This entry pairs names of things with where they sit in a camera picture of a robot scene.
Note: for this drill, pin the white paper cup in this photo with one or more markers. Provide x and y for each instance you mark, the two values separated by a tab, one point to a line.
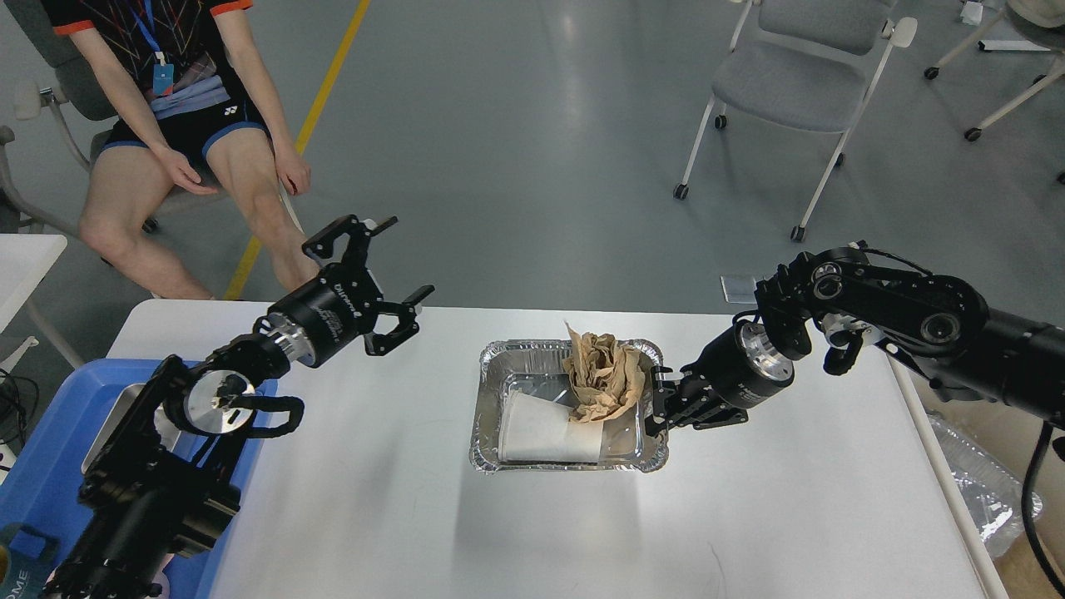
537	430

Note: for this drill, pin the dark teal mug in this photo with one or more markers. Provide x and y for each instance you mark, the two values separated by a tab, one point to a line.
24	576

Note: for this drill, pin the white side table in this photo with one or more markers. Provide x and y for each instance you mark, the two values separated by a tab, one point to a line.
25	260

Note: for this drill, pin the stainless steel tray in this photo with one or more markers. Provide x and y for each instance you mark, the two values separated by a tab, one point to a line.
116	416

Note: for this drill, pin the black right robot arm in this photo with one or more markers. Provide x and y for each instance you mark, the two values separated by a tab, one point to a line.
938	326

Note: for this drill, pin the grey office chair right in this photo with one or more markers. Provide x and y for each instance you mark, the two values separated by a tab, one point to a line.
795	88

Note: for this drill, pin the person in patterned shirt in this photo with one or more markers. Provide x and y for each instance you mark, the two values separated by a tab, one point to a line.
189	86

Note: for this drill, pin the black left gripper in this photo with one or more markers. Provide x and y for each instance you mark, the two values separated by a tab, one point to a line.
343	302

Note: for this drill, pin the white plastic bin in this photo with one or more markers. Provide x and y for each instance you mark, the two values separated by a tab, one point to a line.
1015	575

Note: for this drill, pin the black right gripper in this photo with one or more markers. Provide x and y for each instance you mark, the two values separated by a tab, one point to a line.
735	372

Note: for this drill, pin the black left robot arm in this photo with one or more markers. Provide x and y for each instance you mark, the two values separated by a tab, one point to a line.
160	484

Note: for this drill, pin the brown paper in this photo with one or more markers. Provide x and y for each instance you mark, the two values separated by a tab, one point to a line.
608	378

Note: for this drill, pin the floor outlet cover left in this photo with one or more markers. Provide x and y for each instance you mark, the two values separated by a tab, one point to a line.
738	289

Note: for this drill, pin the aluminium foil tray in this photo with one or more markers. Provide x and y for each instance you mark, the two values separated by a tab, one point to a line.
534	366

